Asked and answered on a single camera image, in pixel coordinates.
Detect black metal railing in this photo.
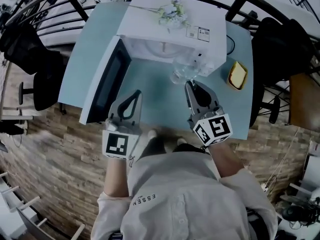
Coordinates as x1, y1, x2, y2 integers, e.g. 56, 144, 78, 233
0, 0, 320, 50

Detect person's white shirt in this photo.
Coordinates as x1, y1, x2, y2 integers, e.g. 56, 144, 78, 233
90, 150, 279, 240

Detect clear glass cup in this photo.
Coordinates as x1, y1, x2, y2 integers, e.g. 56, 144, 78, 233
169, 56, 201, 85

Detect black power cable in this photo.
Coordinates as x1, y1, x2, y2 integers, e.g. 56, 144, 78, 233
225, 34, 236, 55

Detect person's black trousers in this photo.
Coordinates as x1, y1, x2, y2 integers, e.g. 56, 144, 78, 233
138, 135, 203, 158

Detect white microwave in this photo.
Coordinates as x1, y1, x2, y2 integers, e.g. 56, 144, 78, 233
79, 0, 228, 125

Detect person's right forearm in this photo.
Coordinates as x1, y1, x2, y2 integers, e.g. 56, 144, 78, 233
207, 141, 246, 179

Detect brown wooden side table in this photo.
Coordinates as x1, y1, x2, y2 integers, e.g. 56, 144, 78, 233
287, 71, 320, 133

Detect person's left forearm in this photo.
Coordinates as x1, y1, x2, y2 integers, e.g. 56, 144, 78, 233
103, 156, 134, 199

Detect white wooden peg rack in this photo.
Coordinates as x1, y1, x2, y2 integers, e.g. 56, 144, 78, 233
0, 170, 86, 240

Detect pale artificial flower bouquet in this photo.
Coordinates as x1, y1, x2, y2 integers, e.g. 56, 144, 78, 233
129, 0, 191, 32

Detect black office chair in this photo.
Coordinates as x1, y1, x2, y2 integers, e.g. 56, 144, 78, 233
249, 16, 316, 125
0, 23, 66, 113

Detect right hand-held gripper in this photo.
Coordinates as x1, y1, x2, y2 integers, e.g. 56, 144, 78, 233
184, 80, 234, 146

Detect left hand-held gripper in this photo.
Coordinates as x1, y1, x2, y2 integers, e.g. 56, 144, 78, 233
101, 89, 143, 161

